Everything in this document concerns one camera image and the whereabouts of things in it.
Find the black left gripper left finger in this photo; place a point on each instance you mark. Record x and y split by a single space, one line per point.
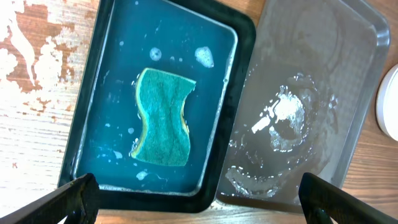
75 202

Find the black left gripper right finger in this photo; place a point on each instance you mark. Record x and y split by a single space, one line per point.
322 202

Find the white plate blue dot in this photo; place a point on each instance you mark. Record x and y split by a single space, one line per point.
386 104

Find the green yellow sponge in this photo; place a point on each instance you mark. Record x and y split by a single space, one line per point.
160 99

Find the dark brown serving tray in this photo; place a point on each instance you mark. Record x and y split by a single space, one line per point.
311 78

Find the black water basin tray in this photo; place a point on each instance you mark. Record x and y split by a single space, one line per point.
205 41

